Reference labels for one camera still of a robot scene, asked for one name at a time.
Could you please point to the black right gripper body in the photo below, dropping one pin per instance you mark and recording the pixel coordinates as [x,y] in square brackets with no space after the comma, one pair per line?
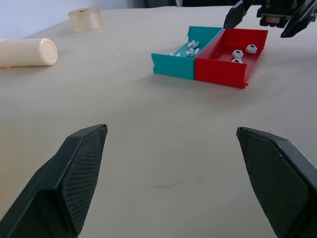
[275,12]

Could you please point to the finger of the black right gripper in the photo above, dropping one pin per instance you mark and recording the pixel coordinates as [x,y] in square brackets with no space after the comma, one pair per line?
[301,21]
[235,16]

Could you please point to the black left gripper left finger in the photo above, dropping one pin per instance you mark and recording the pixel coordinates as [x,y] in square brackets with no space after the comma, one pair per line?
[62,183]

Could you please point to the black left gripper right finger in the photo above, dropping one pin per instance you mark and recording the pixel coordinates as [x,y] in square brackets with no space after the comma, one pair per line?
[280,178]

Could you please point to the red plastic tray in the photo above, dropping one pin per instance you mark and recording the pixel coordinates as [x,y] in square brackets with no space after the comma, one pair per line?
[220,72]

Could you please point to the teal plastic tray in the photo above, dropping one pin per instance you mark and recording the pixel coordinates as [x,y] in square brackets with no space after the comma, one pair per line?
[173,67]

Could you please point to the white earbud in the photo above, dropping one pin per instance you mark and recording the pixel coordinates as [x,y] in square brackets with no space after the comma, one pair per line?
[236,61]
[237,53]
[251,48]
[190,52]
[192,44]

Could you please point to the cream plastic cylinder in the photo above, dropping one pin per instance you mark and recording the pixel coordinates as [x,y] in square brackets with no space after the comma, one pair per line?
[22,53]

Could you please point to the translucent yellowish plastic cylinder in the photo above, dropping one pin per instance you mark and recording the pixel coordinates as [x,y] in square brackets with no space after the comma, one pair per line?
[85,21]

